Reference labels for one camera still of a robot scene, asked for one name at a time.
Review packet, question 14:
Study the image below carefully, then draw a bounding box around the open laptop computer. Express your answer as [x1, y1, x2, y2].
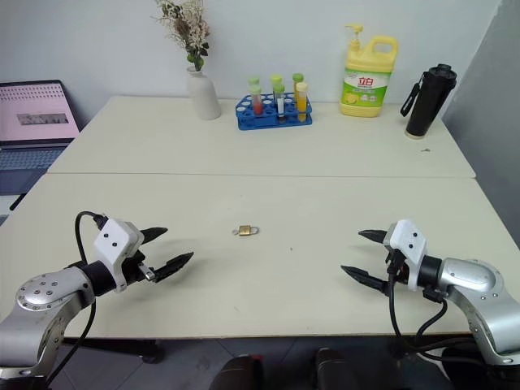
[0, 79, 82, 197]

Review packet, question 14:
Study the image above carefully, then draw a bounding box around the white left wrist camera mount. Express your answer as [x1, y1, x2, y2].
[93, 219, 145, 293]

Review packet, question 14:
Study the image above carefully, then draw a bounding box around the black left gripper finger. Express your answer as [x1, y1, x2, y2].
[153, 251, 196, 284]
[139, 227, 169, 245]

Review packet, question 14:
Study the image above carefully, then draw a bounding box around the blue test tube rack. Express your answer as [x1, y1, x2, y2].
[233, 93, 315, 132]

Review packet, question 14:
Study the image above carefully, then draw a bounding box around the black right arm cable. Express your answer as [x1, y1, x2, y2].
[385, 274, 479, 359]

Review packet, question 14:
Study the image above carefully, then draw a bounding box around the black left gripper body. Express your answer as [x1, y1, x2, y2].
[120, 242, 158, 288]

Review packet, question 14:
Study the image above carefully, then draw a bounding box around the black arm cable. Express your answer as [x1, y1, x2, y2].
[43, 210, 108, 385]
[385, 274, 479, 359]

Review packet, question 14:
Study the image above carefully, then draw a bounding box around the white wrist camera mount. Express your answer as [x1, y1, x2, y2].
[383, 219, 428, 292]
[93, 219, 145, 293]

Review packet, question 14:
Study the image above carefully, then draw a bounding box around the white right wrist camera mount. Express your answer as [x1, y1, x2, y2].
[383, 219, 428, 292]

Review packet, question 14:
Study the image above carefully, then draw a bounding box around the white ceramic vase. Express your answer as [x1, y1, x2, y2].
[186, 67, 223, 121]

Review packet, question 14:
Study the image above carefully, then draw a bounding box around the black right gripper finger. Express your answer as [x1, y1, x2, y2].
[340, 264, 388, 295]
[357, 228, 388, 247]

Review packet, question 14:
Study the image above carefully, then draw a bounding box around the dried flower bunch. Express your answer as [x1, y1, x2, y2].
[151, 0, 213, 73]

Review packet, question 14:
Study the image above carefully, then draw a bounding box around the yellow-capped tube yellow liquid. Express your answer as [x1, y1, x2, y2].
[295, 82, 310, 124]

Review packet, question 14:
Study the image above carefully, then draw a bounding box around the black tumbler with strap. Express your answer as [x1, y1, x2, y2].
[399, 63, 460, 141]

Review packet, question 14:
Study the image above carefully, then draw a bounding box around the yellow detergent pump bottle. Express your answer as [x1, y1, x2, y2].
[338, 23, 400, 119]

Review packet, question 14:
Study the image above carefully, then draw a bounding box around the dark rounded shape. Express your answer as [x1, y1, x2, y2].
[311, 347, 361, 390]
[210, 353, 266, 390]

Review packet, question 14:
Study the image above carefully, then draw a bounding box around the green-capped tube white label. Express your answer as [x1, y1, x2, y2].
[273, 83, 287, 123]

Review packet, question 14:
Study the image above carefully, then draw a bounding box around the green-capped tube red liquid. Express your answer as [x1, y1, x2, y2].
[249, 84, 265, 117]

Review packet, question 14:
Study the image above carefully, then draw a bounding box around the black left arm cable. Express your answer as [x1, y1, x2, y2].
[43, 210, 108, 385]

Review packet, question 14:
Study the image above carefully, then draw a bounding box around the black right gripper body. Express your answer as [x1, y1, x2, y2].
[383, 242, 410, 286]

